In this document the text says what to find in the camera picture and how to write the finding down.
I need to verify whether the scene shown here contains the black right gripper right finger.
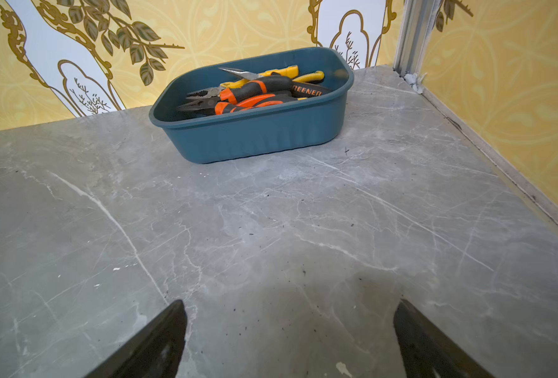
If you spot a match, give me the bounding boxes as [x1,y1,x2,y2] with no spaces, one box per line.
[393,299,493,378]

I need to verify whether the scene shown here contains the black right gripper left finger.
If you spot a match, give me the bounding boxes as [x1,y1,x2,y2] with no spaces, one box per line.
[88,299,187,377]

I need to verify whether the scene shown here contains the orange black combination pliers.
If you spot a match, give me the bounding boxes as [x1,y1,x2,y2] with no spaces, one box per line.
[176,92,304,116]

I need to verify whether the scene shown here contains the teal plastic storage box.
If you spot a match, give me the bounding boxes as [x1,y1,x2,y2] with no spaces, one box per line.
[149,47,354,163]

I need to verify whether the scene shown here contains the orange black long-nose pliers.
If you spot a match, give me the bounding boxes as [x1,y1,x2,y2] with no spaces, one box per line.
[186,75,332,105]

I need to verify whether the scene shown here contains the yellow handled pliers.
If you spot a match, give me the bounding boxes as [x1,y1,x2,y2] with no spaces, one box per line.
[220,66,325,89]

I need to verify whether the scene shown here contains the aluminium corner frame post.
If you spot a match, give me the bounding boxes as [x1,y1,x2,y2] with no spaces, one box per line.
[393,0,442,78]

